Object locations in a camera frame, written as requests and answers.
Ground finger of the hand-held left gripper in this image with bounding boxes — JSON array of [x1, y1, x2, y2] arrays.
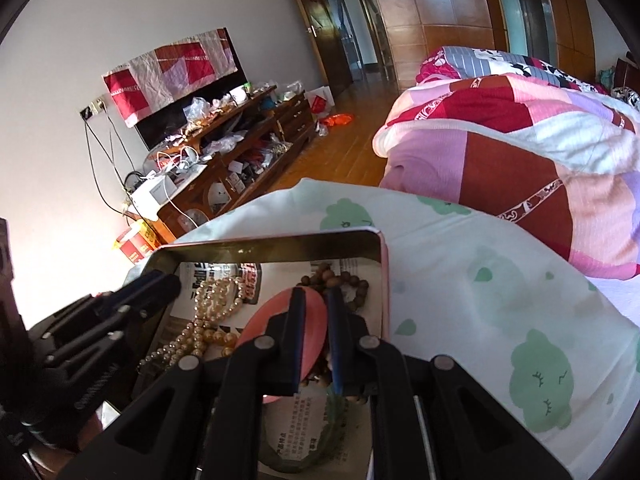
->
[[96, 270, 182, 322], [42, 329, 127, 377]]

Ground wooden wardrobe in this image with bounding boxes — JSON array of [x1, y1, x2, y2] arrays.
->
[[362, 0, 599, 92]]

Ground red yellow carton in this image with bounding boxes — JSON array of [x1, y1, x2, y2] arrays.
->
[[112, 222, 161, 265]]

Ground pink red patchwork quilt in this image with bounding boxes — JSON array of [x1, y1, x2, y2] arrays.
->
[[372, 74, 640, 281]]

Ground white red shopping bag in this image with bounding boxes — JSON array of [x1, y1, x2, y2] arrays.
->
[[305, 87, 335, 116]]

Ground black cables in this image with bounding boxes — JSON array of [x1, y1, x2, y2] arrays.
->
[[83, 115, 152, 222]]

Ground brown wooden bead bracelet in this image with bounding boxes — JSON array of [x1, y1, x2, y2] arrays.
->
[[297, 262, 371, 312]]

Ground pink bangle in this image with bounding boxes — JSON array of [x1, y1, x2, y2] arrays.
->
[[235, 287, 329, 404]]

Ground pink metal tin box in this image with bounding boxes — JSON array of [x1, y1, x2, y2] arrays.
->
[[134, 228, 391, 480]]

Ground grey striped floral quilt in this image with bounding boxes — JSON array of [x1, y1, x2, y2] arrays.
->
[[416, 46, 640, 112]]

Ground wooden room door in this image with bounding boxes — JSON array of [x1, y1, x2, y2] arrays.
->
[[280, 0, 354, 99]]

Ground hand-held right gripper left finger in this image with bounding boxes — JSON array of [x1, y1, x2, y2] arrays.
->
[[57, 287, 307, 480]]

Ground wooden bed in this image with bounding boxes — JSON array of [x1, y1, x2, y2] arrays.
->
[[372, 46, 640, 332]]

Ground black television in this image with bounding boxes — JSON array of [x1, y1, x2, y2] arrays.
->
[[102, 27, 250, 150]]

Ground white cloth with green print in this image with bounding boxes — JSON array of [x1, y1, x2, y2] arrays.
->
[[125, 177, 640, 480]]

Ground white box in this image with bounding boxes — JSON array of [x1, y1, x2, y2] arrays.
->
[[130, 175, 177, 214]]

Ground cream pearl necklace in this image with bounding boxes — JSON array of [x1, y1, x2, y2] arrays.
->
[[144, 276, 247, 367]]

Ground green jade bangle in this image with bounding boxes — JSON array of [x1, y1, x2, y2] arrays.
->
[[259, 389, 352, 472]]

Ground white bed sheet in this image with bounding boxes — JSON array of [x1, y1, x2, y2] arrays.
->
[[584, 274, 640, 332]]

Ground red white patchwork cloth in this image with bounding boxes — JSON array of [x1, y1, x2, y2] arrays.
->
[[102, 28, 239, 129]]

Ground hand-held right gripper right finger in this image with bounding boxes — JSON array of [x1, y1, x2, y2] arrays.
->
[[325, 287, 574, 480]]

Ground gold bead necklace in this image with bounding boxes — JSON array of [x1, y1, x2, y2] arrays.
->
[[212, 327, 240, 351]]

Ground wooden television cabinet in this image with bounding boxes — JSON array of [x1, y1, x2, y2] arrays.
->
[[125, 90, 317, 244]]

